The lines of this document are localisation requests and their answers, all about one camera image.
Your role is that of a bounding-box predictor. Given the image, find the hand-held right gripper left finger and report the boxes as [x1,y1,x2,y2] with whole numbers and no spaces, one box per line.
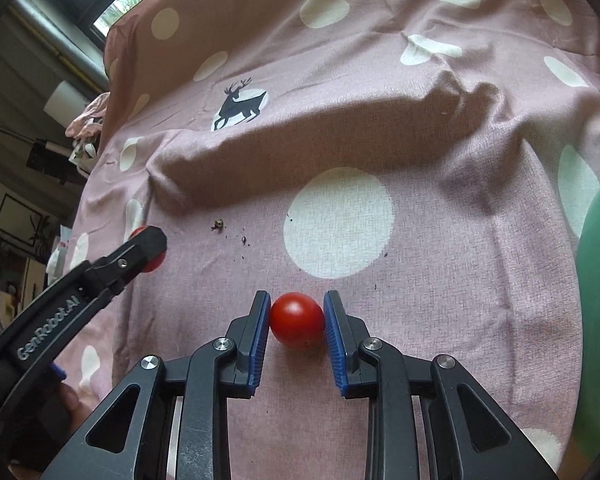
[41,290,272,480]

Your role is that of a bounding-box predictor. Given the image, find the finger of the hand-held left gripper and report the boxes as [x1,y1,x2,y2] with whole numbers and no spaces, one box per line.
[72,226,168,306]

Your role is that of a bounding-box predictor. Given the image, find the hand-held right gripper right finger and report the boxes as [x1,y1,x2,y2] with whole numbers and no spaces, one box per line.
[322,290,561,480]

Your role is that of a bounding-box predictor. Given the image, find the red cherry tomato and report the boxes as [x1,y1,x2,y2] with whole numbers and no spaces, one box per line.
[270,291,326,350]
[129,226,167,273]

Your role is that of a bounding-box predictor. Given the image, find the person's left hand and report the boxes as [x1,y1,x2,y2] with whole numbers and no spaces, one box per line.
[55,382,102,437]

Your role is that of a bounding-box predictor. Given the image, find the white and red shopping bag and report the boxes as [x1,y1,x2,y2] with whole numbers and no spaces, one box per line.
[47,227,76,281]

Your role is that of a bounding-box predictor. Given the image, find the white patterned plastic bag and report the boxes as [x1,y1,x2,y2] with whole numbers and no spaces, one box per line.
[70,135,101,178]

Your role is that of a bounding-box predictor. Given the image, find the pink clothes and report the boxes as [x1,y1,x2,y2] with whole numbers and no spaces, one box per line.
[65,92,111,138]

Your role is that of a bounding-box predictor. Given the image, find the white cylinder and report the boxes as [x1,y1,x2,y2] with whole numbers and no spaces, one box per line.
[43,82,88,123]

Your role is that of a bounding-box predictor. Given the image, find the pink polka dot tablecloth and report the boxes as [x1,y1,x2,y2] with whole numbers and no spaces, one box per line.
[55,0,600,480]

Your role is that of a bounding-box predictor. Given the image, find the grey pipe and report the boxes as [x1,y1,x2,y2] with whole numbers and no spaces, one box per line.
[10,0,106,96]

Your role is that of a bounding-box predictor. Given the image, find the dark picture frame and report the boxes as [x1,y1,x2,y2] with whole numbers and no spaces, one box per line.
[0,192,56,248]

